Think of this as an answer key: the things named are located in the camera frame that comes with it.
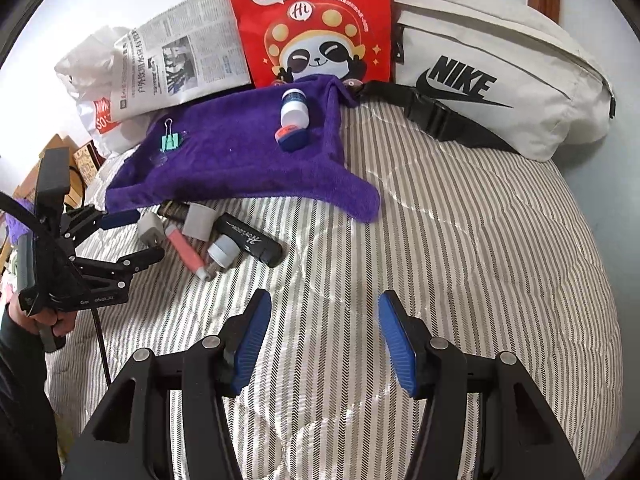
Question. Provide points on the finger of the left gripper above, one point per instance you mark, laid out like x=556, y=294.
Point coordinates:
x=114, y=220

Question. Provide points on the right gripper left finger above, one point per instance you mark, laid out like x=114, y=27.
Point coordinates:
x=216, y=368

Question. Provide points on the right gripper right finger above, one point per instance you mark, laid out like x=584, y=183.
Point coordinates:
x=431, y=369

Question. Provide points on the white charger plug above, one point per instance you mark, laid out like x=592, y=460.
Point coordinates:
x=150, y=229

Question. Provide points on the green binder clip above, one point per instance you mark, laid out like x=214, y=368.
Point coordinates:
x=172, y=139

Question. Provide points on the black pen case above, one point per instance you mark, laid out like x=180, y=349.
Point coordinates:
x=257, y=244

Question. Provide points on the blue red round case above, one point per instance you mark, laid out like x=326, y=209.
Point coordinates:
x=291, y=138

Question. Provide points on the small white bottle blue cap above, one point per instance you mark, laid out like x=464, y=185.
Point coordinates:
x=294, y=109

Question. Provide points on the black sleeve forearm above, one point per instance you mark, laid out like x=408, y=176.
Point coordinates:
x=29, y=441

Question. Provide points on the person left hand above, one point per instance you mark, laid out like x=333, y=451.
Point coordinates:
x=60, y=323

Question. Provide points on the purple plush toy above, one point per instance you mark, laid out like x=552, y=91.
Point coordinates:
x=15, y=228

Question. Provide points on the patterned brown box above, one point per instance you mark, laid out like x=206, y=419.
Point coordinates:
x=88, y=161

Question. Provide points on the clear plastic cap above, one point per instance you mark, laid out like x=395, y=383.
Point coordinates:
x=158, y=159

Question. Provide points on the pink tube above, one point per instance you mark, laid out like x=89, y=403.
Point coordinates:
x=187, y=253

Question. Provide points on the grey white tape roll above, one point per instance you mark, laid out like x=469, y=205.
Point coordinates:
x=199, y=222

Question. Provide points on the wooden furniture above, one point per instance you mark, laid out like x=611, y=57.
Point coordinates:
x=55, y=172

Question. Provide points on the striped quilt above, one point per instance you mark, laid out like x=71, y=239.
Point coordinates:
x=489, y=249

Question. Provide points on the purple towel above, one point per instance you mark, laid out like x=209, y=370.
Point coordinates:
x=229, y=151

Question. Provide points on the white Miniso plastic bag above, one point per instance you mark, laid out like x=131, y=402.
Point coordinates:
x=86, y=73

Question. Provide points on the folded newspaper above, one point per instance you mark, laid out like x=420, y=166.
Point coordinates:
x=192, y=50

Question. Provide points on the red panda paper bag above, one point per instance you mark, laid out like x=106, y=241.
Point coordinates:
x=287, y=40

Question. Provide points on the white Nike waist bag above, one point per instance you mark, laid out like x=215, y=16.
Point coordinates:
x=489, y=75

